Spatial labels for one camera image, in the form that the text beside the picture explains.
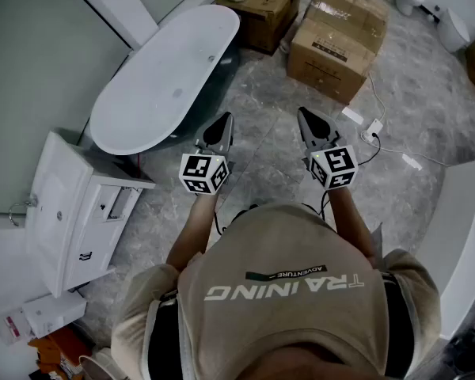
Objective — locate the person's right forearm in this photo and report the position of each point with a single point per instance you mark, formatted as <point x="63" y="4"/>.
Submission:
<point x="348" y="220"/>

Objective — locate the white cabinet panel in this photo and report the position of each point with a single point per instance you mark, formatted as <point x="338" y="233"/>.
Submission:
<point x="459" y="228"/>

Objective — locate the white carton box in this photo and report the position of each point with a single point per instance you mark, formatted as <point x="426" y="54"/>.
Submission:
<point x="55" y="313"/>

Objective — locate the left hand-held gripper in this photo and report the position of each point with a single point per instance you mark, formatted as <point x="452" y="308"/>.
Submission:
<point x="204" y="172"/>

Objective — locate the white flat bar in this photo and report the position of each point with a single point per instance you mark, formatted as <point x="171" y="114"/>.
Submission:
<point x="352" y="115"/>
<point x="412" y="161"/>

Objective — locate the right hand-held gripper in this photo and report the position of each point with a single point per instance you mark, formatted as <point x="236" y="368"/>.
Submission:
<point x="334" y="166"/>

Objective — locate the person's beige shirt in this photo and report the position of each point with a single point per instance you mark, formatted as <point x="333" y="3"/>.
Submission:
<point x="277" y="323"/>

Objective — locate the white vanity with sink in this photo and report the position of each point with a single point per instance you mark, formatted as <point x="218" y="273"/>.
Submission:
<point x="71" y="212"/>

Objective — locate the taped brown cardboard box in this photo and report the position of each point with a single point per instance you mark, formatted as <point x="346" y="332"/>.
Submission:
<point x="332" y="58"/>

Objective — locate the white oval bathtub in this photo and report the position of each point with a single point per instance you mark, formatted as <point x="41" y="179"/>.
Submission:
<point x="162" y="73"/>

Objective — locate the orange packaging pile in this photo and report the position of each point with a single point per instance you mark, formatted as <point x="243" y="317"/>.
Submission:
<point x="59" y="350"/>

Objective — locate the person's left forearm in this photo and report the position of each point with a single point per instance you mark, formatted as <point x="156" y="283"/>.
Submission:
<point x="194" y="228"/>

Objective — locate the white power adapter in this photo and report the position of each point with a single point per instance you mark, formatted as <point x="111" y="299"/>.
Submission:
<point x="374" y="127"/>

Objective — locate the white box pink label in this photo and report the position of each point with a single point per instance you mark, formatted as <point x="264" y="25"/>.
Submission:
<point x="12" y="325"/>

